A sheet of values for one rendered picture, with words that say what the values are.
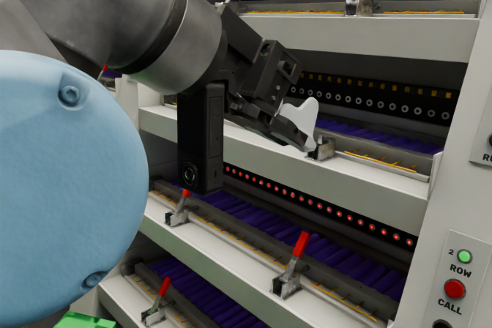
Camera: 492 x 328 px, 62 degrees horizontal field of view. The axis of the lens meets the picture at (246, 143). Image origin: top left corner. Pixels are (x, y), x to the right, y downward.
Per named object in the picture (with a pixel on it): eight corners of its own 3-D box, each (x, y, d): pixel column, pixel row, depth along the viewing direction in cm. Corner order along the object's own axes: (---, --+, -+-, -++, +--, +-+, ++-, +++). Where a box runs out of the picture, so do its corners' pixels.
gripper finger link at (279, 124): (318, 137, 44) (264, 102, 39) (312, 150, 44) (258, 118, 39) (288, 130, 48) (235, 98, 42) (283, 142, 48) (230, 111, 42)
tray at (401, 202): (422, 239, 44) (436, 154, 41) (138, 128, 86) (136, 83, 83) (483, 192, 57) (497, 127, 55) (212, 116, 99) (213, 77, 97)
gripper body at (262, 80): (310, 68, 43) (239, 2, 34) (278, 143, 42) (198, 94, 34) (258, 62, 48) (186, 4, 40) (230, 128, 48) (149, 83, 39)
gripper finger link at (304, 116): (346, 116, 49) (299, 81, 43) (328, 162, 48) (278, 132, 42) (326, 113, 51) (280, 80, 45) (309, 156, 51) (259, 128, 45)
